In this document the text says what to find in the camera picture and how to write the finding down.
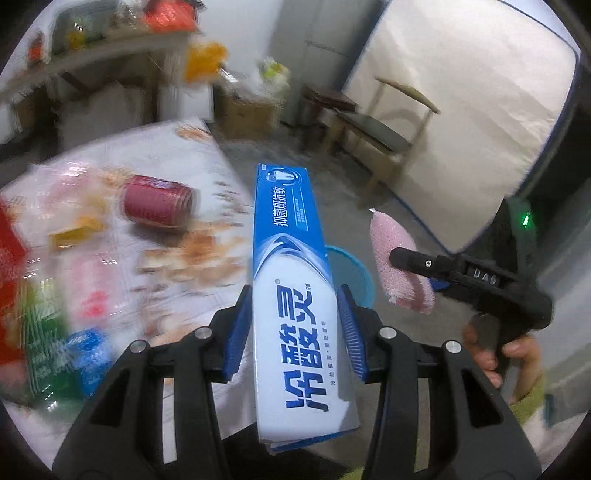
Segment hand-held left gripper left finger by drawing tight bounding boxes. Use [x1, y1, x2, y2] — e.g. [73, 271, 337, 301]
[53, 284, 254, 480]

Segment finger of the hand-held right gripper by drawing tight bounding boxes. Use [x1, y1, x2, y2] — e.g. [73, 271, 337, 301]
[390, 247, 467, 291]

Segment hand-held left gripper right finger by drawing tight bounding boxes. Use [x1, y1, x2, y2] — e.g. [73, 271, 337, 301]
[336, 284, 541, 480]

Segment pink sponge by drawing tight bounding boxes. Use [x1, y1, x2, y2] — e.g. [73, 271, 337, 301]
[369, 213, 435, 315]

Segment blue plastic basket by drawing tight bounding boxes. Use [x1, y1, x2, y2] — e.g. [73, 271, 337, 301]
[325, 246, 374, 310]

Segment blue white toothpaste box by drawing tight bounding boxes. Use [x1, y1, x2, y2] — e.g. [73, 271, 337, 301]
[252, 162, 362, 455]

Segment clear plastic wrapper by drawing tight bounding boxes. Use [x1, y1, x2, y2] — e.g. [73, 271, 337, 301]
[60, 251, 139, 337]

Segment blue packet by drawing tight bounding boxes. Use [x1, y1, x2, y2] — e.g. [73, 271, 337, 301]
[67, 329, 116, 398]

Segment red drink can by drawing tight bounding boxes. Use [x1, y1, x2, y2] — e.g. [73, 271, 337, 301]
[121, 175, 194, 228]

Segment yellow packet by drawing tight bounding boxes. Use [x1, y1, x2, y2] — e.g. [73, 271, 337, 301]
[51, 217, 107, 250]

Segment green packet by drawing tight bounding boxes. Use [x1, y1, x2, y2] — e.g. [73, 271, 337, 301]
[21, 281, 80, 407]

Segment clear plastic bag pink print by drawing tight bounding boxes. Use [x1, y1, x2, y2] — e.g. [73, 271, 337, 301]
[39, 161, 123, 222]

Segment red snack packet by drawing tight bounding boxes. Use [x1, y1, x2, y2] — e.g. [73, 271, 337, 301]
[0, 198, 29, 365]

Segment person's right forearm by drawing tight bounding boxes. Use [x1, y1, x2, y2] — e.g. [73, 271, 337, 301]
[508, 376, 583, 467]

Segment person's right hand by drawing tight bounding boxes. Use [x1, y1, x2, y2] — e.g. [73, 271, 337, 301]
[462, 320, 543, 402]

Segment wooden chair dark seat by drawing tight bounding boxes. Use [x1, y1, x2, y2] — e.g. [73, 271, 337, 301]
[323, 76, 441, 197]

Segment white mattress blue edge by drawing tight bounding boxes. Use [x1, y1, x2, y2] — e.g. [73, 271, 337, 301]
[342, 0, 580, 252]

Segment floral tablecloth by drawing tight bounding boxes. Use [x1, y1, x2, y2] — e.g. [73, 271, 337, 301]
[0, 119, 273, 444]

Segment dark wooden stool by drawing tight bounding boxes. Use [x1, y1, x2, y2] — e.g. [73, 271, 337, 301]
[300, 85, 358, 153]

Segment cardboard box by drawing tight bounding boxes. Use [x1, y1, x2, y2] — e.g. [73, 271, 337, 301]
[222, 88, 278, 139]

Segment grey refrigerator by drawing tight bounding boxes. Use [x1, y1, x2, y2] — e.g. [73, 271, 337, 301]
[281, 0, 389, 125]

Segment white plastic bags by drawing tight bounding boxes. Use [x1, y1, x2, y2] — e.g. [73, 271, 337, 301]
[252, 58, 291, 100]

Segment white sack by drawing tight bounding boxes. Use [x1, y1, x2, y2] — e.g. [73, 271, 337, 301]
[60, 83, 158, 144]

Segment orange plastic bag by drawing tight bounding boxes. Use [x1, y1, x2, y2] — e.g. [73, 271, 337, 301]
[185, 41, 229, 84]

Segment orange red packet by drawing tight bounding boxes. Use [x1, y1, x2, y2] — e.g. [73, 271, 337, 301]
[144, 0, 191, 27]

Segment grey rice cooker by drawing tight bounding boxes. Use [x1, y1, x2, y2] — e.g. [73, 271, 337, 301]
[50, 2, 118, 49]

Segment grey frame wooden top table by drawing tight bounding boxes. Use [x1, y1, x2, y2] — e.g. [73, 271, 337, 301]
[0, 14, 206, 125]

